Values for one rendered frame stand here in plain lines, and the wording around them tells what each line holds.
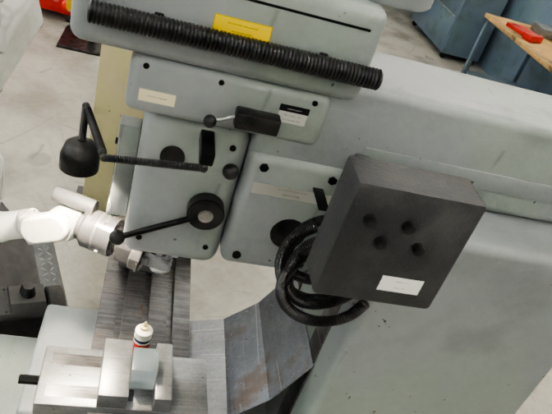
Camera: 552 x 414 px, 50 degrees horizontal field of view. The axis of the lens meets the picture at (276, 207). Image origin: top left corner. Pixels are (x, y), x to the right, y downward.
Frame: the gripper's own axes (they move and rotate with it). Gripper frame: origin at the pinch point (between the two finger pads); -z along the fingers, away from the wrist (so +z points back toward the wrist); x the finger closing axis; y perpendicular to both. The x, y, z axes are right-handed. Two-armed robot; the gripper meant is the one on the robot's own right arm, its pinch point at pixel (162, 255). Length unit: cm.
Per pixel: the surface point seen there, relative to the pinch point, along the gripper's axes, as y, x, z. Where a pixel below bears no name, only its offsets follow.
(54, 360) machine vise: 20.8, -19.4, 12.5
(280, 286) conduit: -20.7, -20.1, -26.0
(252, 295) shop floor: 123, 139, -19
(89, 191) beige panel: 109, 153, 83
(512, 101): -53, 19, -56
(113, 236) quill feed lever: -14.2, -16.3, 5.7
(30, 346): 48, 2, 29
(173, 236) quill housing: -13.8, -9.3, -3.5
